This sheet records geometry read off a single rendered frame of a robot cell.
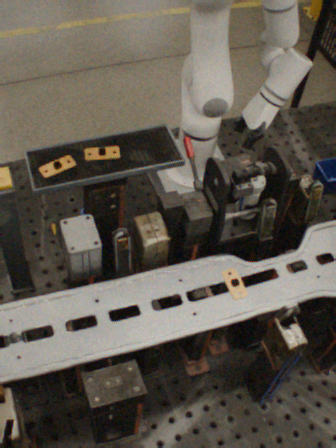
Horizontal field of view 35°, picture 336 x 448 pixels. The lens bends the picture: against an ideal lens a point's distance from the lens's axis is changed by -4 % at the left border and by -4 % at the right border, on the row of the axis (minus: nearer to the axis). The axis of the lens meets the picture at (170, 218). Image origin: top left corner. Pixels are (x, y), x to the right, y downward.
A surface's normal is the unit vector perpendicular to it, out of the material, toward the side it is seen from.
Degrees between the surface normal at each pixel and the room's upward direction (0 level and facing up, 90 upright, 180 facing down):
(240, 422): 0
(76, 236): 0
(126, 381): 0
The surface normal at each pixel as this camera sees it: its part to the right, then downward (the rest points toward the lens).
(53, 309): 0.09, -0.62
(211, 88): 0.07, 0.44
